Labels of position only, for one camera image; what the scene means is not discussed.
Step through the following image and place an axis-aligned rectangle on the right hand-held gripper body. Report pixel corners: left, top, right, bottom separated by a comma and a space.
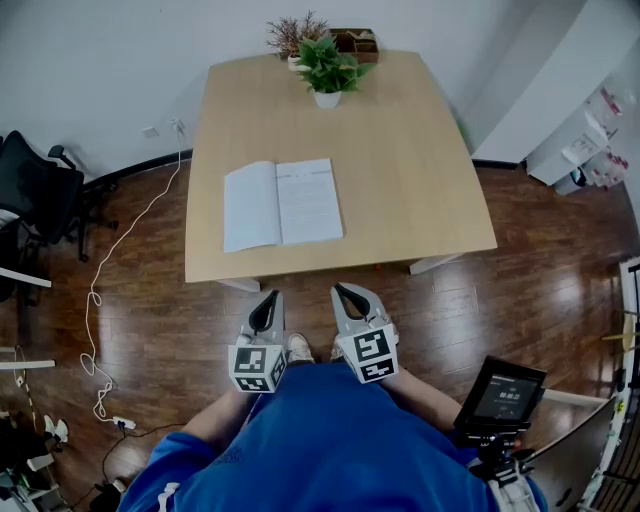
334, 314, 400, 386

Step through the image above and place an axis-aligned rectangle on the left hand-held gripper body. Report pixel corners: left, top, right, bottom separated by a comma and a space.
227, 333, 290, 395

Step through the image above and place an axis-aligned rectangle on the booklet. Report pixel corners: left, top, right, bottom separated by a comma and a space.
222, 158, 346, 254

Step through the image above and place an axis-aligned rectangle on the person's right forearm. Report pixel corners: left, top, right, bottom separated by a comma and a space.
393, 366, 467, 442

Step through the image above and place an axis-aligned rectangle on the person's left forearm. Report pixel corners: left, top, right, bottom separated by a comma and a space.
181, 388, 265, 452

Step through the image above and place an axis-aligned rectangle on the person's left white shoe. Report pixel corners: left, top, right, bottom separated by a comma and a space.
286, 332, 316, 364

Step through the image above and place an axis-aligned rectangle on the person's blue shirt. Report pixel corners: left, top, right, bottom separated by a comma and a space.
116, 361, 550, 512

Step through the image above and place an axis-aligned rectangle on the light wooden table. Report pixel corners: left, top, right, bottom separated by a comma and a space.
184, 49, 499, 293

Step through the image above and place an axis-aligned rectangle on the black monitor screen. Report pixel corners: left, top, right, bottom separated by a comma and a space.
453, 355, 548, 437

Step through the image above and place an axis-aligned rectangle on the white trash bin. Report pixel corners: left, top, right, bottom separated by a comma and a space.
551, 166, 590, 197

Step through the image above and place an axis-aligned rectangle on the green plant in white pot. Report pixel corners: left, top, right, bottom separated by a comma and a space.
293, 34, 377, 111

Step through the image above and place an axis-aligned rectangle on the black office chair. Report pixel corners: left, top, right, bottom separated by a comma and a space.
0, 130, 120, 264

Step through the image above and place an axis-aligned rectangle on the yellow stool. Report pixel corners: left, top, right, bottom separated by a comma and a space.
601, 308, 640, 357

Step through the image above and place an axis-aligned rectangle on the white water dispenser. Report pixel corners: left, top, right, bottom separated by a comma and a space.
523, 85, 632, 187

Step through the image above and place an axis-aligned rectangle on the brown wooden organizer box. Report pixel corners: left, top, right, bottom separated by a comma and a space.
329, 27, 381, 65

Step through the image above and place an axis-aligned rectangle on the black metal railing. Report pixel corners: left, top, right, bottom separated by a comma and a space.
588, 258, 640, 512

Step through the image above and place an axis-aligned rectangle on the reddish dried plant in vase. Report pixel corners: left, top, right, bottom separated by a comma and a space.
265, 10, 329, 72

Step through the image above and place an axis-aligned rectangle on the black cable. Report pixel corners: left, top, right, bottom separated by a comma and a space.
98, 422, 187, 502

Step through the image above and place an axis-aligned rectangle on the black monitor mount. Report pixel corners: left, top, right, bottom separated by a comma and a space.
463, 431, 537, 497

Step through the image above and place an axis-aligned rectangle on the white cable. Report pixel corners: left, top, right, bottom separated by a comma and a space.
79, 118, 187, 432

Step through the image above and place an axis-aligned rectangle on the pale desk with white frame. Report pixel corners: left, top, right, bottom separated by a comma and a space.
0, 265, 53, 290

